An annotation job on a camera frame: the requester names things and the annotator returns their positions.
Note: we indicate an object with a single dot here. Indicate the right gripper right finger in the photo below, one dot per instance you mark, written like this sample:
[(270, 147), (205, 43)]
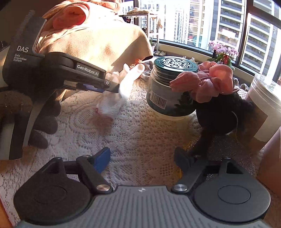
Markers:
[(194, 171)]

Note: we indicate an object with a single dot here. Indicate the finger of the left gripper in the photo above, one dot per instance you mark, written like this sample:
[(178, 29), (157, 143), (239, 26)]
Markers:
[(92, 88)]

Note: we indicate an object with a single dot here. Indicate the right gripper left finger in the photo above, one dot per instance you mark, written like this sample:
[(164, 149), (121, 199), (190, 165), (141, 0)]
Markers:
[(89, 170)]

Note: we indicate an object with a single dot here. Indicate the white glove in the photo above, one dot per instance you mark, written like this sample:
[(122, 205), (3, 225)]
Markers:
[(110, 103)]

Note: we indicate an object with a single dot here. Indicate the glittery round yellow pad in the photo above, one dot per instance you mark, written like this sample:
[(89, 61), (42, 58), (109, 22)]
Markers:
[(218, 147)]

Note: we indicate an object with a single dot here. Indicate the pink hair scrunchie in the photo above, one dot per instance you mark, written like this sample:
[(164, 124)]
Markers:
[(211, 80)]

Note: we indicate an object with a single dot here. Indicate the grey patterned fabric bundle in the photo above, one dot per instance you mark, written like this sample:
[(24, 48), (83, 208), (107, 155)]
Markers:
[(147, 71)]

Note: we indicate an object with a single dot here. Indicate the dark gloved left hand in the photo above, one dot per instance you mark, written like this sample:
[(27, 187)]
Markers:
[(16, 104)]

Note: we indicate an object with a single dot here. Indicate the white lace tablecloth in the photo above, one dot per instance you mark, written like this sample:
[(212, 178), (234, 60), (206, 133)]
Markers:
[(141, 143)]

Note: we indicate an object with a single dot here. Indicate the beige cloth pile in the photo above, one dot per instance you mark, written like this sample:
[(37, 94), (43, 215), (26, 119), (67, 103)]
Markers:
[(93, 32)]

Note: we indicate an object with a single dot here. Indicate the pink cardboard box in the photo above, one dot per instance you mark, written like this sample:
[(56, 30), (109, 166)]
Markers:
[(269, 172)]

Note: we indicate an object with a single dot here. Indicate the metal shelf rack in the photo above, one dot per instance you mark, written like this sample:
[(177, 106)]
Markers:
[(148, 21)]

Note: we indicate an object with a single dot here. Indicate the white powder plastic jar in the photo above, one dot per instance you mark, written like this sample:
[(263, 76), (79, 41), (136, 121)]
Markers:
[(263, 122)]

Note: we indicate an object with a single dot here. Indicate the pink orchid flower pot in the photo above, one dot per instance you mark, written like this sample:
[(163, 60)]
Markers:
[(222, 54)]

